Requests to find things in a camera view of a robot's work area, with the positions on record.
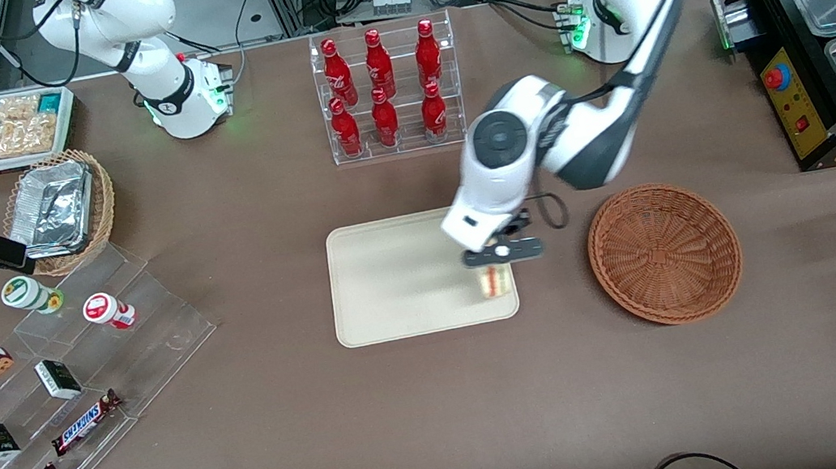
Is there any triangle sandwich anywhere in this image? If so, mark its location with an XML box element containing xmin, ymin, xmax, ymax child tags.
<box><xmin>475</xmin><ymin>261</ymin><xmax>516</xmax><ymax>303</ymax></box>

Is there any light wicker basket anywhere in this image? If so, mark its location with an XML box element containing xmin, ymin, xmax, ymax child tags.
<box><xmin>0</xmin><ymin>144</ymin><xmax>126</xmax><ymax>284</ymax></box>

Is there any beige plastic tray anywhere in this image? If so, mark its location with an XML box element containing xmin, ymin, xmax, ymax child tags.
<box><xmin>321</xmin><ymin>197</ymin><xmax>523</xmax><ymax>350</ymax></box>

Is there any brown wicker basket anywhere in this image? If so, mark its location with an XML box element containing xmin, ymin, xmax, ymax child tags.
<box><xmin>580</xmin><ymin>173</ymin><xmax>751</xmax><ymax>336</ymax></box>

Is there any green lid yogurt bottle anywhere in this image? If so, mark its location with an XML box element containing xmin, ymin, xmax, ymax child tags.
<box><xmin>0</xmin><ymin>269</ymin><xmax>66</xmax><ymax>321</ymax></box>

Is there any aluminium foil container stack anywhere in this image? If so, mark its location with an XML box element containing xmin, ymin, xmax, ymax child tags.
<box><xmin>0</xmin><ymin>158</ymin><xmax>103</xmax><ymax>263</ymax></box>

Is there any red lid yogurt bottle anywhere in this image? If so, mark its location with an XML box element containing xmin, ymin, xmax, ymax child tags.
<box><xmin>79</xmin><ymin>287</ymin><xmax>140</xmax><ymax>336</ymax></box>

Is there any large rice cracker packet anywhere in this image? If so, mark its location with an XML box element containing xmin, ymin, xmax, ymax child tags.
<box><xmin>0</xmin><ymin>113</ymin><xmax>60</xmax><ymax>160</ymax></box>

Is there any white snack bin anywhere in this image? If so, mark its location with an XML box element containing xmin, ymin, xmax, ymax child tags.
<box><xmin>0</xmin><ymin>84</ymin><xmax>85</xmax><ymax>173</ymax></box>

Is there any clear acrylic bottle rack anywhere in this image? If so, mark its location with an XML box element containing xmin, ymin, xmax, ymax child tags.
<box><xmin>306</xmin><ymin>9</ymin><xmax>470</xmax><ymax>168</ymax></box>

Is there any red cola bottle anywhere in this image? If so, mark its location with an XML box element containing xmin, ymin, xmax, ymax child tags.
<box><xmin>411</xmin><ymin>17</ymin><xmax>446</xmax><ymax>90</ymax></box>
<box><xmin>319</xmin><ymin>35</ymin><xmax>360</xmax><ymax>110</ymax></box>
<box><xmin>327</xmin><ymin>95</ymin><xmax>365</xmax><ymax>160</ymax></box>
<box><xmin>369</xmin><ymin>86</ymin><xmax>403</xmax><ymax>150</ymax></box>
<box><xmin>417</xmin><ymin>79</ymin><xmax>452</xmax><ymax>144</ymax></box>
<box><xmin>361</xmin><ymin>26</ymin><xmax>398</xmax><ymax>101</ymax></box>

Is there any clear acrylic stepped shelf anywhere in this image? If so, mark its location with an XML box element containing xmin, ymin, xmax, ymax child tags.
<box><xmin>0</xmin><ymin>230</ymin><xmax>237</xmax><ymax>469</ymax></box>

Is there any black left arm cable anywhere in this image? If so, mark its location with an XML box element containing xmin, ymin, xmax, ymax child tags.
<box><xmin>516</xmin><ymin>69</ymin><xmax>658</xmax><ymax>234</ymax></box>

